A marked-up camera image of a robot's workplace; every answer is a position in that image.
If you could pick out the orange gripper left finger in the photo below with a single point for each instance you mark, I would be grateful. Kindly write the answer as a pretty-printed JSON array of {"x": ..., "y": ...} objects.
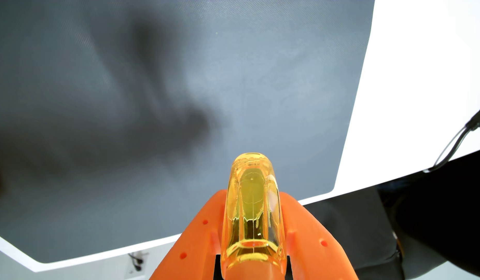
[{"x": 189, "y": 249}]

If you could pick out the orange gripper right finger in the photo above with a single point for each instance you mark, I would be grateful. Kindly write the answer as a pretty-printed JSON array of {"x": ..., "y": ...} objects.
[{"x": 313, "y": 249}]

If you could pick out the yellow eyedrops bottle orange cap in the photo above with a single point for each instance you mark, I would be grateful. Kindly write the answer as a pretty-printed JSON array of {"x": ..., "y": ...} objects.
[{"x": 252, "y": 210}]

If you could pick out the black fabric bag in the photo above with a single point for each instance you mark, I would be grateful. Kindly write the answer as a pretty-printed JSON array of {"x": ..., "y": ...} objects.
[{"x": 352, "y": 233}]

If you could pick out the black plug in outlet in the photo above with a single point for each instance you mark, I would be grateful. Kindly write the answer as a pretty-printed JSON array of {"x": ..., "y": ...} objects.
[{"x": 137, "y": 261}]

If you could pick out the person's body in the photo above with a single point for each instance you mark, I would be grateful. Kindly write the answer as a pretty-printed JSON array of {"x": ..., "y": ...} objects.
[{"x": 450, "y": 217}]

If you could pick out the grey textured mat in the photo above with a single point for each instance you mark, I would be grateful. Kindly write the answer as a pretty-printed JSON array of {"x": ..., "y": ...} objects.
[{"x": 107, "y": 77}]

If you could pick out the white wall outlet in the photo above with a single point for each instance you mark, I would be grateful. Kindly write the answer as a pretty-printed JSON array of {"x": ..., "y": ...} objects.
[{"x": 142, "y": 268}]

